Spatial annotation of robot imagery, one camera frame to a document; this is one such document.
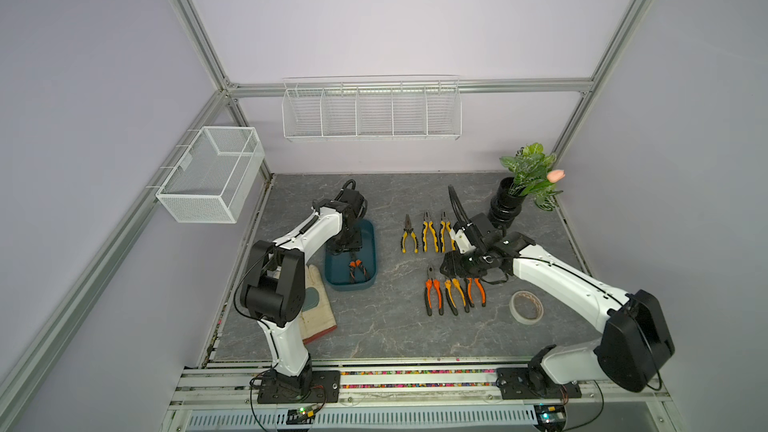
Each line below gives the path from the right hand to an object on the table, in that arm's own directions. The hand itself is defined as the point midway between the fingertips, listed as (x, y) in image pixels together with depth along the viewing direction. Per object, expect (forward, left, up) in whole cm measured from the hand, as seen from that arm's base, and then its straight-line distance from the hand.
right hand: (448, 267), depth 83 cm
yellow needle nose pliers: (+21, +10, -11) cm, 25 cm away
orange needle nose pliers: (-3, -8, -10) cm, 13 cm away
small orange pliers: (+6, +27, -9) cm, 29 cm away
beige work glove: (-10, +37, -10) cm, 40 cm away
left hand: (+8, +29, -3) cm, 30 cm away
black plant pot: (+22, -22, -1) cm, 31 cm away
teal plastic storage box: (+4, +33, -10) cm, 35 cm away
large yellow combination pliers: (+17, +4, -10) cm, 20 cm away
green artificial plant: (+27, -27, +13) cm, 40 cm away
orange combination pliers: (-3, +5, -10) cm, 11 cm away
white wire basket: (+20, +66, +17) cm, 71 cm away
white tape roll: (-8, -23, -10) cm, 27 cm away
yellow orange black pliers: (-6, -1, -9) cm, 11 cm away
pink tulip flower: (+18, -30, +18) cm, 39 cm away
